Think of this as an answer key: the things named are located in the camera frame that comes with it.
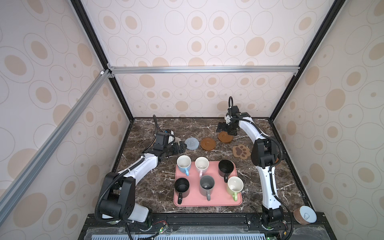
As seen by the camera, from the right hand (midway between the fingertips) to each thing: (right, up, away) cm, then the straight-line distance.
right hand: (222, 130), depth 104 cm
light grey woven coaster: (-32, -7, +3) cm, 33 cm away
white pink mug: (-15, -20, -15) cm, 29 cm away
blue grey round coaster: (-21, -9, 0) cm, 23 cm away
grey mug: (-13, -32, -20) cm, 40 cm away
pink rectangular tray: (-5, -37, -21) cm, 43 cm away
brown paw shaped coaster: (+12, -14, -4) cm, 19 cm away
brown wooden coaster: (-10, -10, 0) cm, 14 cm away
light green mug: (+3, -30, -23) cm, 38 cm away
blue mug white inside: (-26, -20, -15) cm, 36 cm away
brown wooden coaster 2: (+2, -5, +4) cm, 6 cm away
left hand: (-26, -8, -17) cm, 32 cm away
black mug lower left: (-26, -33, -22) cm, 47 cm away
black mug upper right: (-2, -22, -18) cm, 28 cm away
